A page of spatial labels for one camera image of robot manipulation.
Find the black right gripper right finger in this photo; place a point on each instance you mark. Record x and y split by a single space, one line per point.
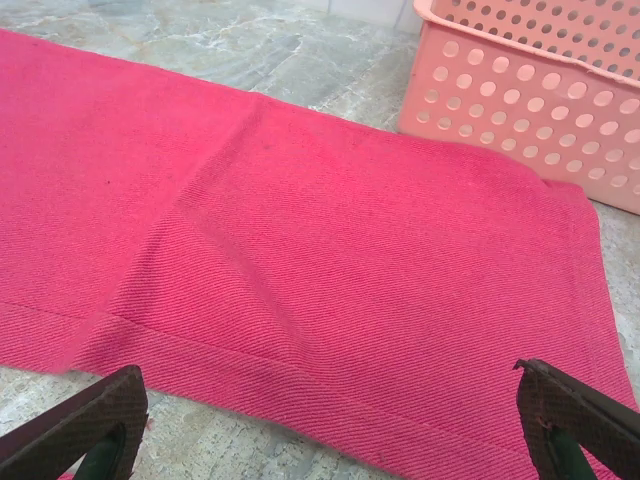
575 425

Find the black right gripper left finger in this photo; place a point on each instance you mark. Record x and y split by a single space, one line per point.
100 415

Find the pink long pants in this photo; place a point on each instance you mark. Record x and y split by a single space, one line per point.
300 225

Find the pink perforated plastic basket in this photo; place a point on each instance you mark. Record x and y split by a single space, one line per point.
500 100

